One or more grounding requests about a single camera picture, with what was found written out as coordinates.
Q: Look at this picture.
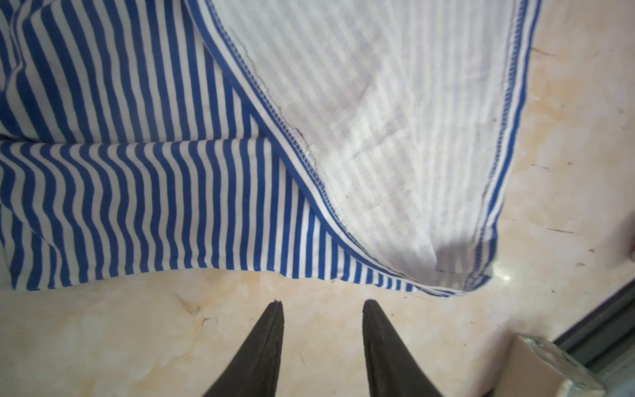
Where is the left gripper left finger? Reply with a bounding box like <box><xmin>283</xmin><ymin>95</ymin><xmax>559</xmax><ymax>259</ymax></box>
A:
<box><xmin>205</xmin><ymin>300</ymin><xmax>284</xmax><ymax>396</ymax></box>

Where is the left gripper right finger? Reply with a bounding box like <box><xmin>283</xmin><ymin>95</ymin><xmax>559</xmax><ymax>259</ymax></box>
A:
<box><xmin>362</xmin><ymin>299</ymin><xmax>442</xmax><ymax>397</ymax></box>

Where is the blue white striped tank top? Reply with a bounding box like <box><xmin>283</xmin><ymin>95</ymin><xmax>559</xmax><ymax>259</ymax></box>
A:
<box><xmin>1</xmin><ymin>1</ymin><xmax>541</xmax><ymax>297</ymax></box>

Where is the tan rectangular box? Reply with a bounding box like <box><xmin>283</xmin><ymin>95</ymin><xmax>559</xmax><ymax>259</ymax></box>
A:
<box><xmin>493</xmin><ymin>334</ymin><xmax>606</xmax><ymax>397</ymax></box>

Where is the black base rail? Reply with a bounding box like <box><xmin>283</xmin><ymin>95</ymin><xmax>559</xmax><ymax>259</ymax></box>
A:
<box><xmin>554</xmin><ymin>281</ymin><xmax>634</xmax><ymax>374</ymax></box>

